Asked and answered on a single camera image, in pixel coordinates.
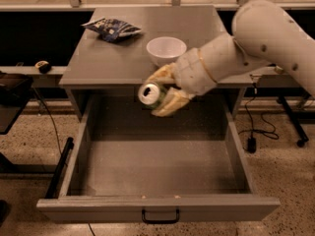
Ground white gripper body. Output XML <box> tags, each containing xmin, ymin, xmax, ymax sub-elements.
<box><xmin>173</xmin><ymin>48</ymin><xmax>217</xmax><ymax>95</ymax></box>

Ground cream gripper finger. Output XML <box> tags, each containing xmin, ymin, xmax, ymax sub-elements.
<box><xmin>146</xmin><ymin>63</ymin><xmax>175</xmax><ymax>85</ymax></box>
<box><xmin>152</xmin><ymin>88</ymin><xmax>195</xmax><ymax>117</ymax></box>

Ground green soda can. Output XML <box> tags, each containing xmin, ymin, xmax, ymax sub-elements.
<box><xmin>138</xmin><ymin>82</ymin><xmax>167</xmax><ymax>109</ymax></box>

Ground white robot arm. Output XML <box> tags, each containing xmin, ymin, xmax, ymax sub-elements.
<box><xmin>147</xmin><ymin>0</ymin><xmax>315</xmax><ymax>117</ymax></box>

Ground grey open top drawer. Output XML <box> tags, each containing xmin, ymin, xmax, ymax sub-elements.
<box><xmin>37</xmin><ymin>94</ymin><xmax>280</xmax><ymax>223</ymax></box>

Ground white bowl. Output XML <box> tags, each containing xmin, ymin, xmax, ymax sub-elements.
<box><xmin>146</xmin><ymin>36</ymin><xmax>187</xmax><ymax>67</ymax></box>

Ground grey cabinet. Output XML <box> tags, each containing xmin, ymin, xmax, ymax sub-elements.
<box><xmin>58</xmin><ymin>5</ymin><xmax>254</xmax><ymax>122</ymax></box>

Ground blue chip bag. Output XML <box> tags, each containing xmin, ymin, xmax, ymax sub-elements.
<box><xmin>82</xmin><ymin>18</ymin><xmax>142</xmax><ymax>43</ymax></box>

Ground small black yellow device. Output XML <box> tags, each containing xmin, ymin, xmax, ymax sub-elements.
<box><xmin>34</xmin><ymin>61</ymin><xmax>51</xmax><ymax>74</ymax></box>

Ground black rolling stand leg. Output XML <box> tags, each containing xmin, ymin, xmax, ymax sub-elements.
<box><xmin>278</xmin><ymin>95</ymin><xmax>309</xmax><ymax>148</ymax></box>

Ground black tray table left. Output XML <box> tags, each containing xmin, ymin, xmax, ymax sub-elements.
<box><xmin>0</xmin><ymin>72</ymin><xmax>33</xmax><ymax>135</ymax></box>

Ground black power cable with adapter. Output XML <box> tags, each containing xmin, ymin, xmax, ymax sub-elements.
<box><xmin>237</xmin><ymin>82</ymin><xmax>280</xmax><ymax>153</ymax></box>

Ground black drawer handle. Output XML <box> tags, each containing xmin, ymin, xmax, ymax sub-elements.
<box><xmin>142</xmin><ymin>209</ymin><xmax>180</xmax><ymax>225</ymax></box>

